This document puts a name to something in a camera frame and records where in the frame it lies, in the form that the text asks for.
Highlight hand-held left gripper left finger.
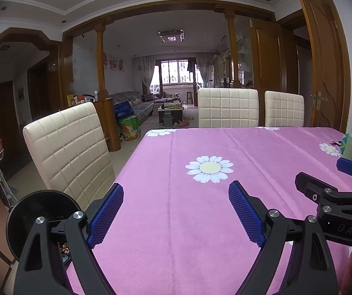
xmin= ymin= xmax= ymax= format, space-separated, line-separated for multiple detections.
xmin=15 ymin=183 xmax=124 ymax=295

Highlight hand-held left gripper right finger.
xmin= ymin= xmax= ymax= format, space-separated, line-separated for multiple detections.
xmin=228 ymin=181 xmax=338 ymax=295

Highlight pink daisy tablecloth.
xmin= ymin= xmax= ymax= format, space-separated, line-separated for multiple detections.
xmin=65 ymin=126 xmax=352 ymax=295

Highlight cream quilted dining chair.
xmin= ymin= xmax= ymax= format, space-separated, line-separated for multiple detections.
xmin=23 ymin=102 xmax=116 ymax=211
xmin=198 ymin=88 xmax=259 ymax=129
xmin=264 ymin=90 xmax=305 ymax=128

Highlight wooden partition cabinet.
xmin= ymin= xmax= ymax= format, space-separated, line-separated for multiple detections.
xmin=94 ymin=98 xmax=121 ymax=153

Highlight colourful printed bag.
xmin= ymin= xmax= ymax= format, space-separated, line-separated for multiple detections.
xmin=118 ymin=115 xmax=141 ymax=142

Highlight open wooden door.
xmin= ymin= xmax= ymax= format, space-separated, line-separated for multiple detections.
xmin=292 ymin=0 xmax=349 ymax=133

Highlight blue bag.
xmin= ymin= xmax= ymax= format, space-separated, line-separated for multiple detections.
xmin=113 ymin=101 xmax=134 ymax=119

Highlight grey sofa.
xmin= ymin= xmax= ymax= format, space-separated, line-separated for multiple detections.
xmin=108 ymin=90 xmax=163 ymax=122

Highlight group of small bottles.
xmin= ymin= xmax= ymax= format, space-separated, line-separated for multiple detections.
xmin=66 ymin=91 xmax=100 ymax=105

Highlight coffee table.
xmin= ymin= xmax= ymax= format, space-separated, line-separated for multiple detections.
xmin=158 ymin=101 xmax=184 ymax=127

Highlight wooden door with panel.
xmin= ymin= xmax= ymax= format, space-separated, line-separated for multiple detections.
xmin=249 ymin=18 xmax=287 ymax=94

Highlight patterned curtain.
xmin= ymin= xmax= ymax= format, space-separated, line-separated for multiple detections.
xmin=196 ymin=52 xmax=215 ymax=88
xmin=132 ymin=55 xmax=157 ymax=94

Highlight barred window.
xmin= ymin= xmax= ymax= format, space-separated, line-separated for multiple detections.
xmin=161 ymin=61 xmax=194 ymax=84

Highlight ceiling lamp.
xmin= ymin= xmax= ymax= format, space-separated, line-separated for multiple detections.
xmin=157 ymin=29 xmax=184 ymax=43

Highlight pink wall pictures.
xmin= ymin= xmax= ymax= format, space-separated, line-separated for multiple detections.
xmin=102 ymin=53 xmax=125 ymax=72

